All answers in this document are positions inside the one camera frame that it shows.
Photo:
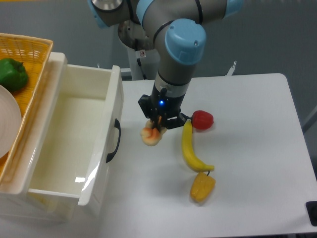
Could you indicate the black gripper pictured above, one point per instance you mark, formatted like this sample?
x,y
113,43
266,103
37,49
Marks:
x,y
162,109

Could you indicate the round bread roll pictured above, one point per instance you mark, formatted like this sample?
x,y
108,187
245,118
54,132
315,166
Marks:
x,y
150,135

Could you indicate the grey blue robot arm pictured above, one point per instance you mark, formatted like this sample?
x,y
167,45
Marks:
x,y
174,28

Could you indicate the open white upper drawer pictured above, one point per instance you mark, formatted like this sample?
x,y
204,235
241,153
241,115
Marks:
x,y
72,166

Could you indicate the white drawer cabinet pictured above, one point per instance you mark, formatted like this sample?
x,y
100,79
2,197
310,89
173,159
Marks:
x,y
16,198

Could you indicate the red bell pepper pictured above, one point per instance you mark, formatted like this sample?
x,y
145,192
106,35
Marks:
x,y
202,120

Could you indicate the yellow banana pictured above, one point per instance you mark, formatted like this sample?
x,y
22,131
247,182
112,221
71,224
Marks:
x,y
189,155

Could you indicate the yellow bell pepper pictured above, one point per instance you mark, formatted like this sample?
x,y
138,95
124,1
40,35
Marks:
x,y
202,186

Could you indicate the yellow woven basket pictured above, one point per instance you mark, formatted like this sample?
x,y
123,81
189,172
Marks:
x,y
34,53

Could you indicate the white plate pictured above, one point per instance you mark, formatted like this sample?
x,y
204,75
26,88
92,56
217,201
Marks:
x,y
10,120

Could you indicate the green bell pepper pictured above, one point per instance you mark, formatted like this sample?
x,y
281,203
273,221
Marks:
x,y
13,75

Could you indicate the black object at table edge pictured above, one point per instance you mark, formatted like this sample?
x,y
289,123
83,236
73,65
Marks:
x,y
311,207

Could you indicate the black drawer handle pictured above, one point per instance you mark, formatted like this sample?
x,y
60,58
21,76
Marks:
x,y
116,141

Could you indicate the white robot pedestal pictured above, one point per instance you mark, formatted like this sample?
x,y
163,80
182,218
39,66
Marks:
x,y
142,56

